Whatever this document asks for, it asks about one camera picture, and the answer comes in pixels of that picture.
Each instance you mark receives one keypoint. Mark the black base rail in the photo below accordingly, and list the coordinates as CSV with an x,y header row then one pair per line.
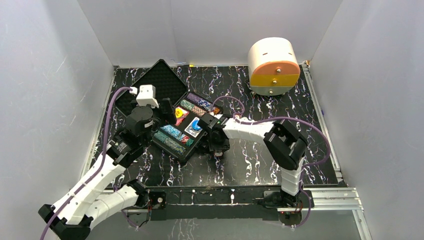
x,y
215,202

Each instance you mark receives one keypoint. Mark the yellow dealer button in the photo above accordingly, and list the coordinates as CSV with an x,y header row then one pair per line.
x,y
180,113

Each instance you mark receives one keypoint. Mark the blue playing card deck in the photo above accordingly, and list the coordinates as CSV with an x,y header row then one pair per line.
x,y
191,132

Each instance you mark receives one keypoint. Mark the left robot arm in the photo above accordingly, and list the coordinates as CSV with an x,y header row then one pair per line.
x,y
80,210

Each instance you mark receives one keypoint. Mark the black poker set case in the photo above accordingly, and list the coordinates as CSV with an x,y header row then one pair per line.
x,y
130,140

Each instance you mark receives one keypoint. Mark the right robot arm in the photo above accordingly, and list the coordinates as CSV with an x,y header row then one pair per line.
x,y
285,144

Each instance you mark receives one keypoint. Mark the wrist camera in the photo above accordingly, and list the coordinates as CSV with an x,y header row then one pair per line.
x,y
215,117
145,95

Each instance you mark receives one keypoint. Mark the white round drawer cabinet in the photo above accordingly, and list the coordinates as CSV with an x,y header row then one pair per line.
x,y
272,66

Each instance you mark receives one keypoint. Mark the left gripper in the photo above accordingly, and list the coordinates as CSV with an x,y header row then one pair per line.
x,y
164,108

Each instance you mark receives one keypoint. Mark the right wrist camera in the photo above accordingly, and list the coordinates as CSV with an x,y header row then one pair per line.
x,y
215,117

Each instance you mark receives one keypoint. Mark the red playing card deck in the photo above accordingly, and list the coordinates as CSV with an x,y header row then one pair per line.
x,y
179,121

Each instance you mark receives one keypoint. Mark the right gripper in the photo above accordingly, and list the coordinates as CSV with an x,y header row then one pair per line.
x,y
213,146

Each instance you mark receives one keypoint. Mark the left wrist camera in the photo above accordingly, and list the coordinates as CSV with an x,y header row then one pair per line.
x,y
145,95

